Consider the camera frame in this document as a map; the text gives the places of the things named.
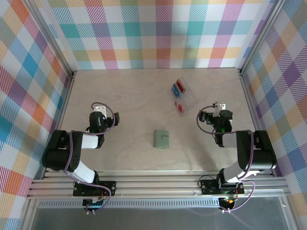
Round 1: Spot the white card with red circle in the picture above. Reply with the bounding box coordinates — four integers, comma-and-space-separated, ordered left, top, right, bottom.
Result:
174, 99, 187, 113

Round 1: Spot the green leather card holder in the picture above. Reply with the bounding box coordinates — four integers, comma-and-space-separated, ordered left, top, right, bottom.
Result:
153, 129, 170, 150

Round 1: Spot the clear plastic card box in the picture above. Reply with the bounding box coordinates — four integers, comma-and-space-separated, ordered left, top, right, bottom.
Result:
168, 78, 199, 118

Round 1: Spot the orange light controller board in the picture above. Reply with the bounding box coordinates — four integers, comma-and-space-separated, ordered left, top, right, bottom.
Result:
219, 196, 237, 208

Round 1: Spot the green terminal controller board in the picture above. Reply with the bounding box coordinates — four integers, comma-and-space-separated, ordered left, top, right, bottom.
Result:
83, 197, 106, 208

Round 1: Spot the perforated metal strip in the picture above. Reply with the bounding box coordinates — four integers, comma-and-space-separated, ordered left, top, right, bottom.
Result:
38, 200, 223, 208

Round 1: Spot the grey metal panel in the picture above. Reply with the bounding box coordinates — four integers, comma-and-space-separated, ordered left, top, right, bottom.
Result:
31, 207, 288, 230

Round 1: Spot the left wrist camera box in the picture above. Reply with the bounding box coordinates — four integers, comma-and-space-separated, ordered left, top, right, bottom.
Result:
93, 105, 106, 118

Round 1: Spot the aluminium side rail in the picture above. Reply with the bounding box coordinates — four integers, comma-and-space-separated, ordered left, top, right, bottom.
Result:
239, 69, 274, 177
42, 70, 77, 180

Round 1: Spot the purple cable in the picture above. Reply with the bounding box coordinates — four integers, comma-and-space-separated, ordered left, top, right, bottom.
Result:
196, 105, 256, 213
64, 102, 115, 214

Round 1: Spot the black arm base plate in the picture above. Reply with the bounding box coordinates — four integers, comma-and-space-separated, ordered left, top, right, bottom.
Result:
200, 180, 245, 195
73, 181, 117, 197

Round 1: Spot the aluminium rail frame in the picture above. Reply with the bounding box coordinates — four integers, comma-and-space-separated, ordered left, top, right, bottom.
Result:
26, 170, 292, 199

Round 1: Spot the aluminium frame post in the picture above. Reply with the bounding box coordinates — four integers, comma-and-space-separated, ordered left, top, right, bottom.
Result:
28, 0, 77, 81
238, 0, 286, 76

